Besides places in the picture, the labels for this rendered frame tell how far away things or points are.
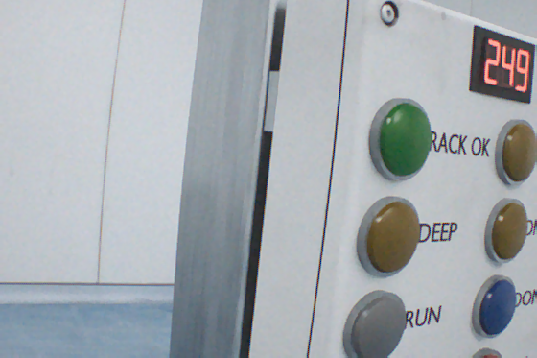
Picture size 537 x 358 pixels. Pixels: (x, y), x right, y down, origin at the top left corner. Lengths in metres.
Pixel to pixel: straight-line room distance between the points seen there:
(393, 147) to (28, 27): 3.43
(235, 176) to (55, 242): 3.46
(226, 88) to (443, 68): 0.10
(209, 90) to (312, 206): 0.09
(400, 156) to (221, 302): 0.11
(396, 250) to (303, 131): 0.06
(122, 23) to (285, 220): 3.52
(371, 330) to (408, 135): 0.07
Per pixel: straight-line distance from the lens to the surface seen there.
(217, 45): 0.33
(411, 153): 0.26
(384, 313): 0.27
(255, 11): 0.31
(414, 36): 0.27
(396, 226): 0.26
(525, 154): 0.32
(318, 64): 0.27
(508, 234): 0.32
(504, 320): 0.33
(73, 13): 3.70
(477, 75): 0.30
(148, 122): 3.83
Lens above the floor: 1.08
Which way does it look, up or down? 3 degrees down
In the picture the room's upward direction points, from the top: 6 degrees clockwise
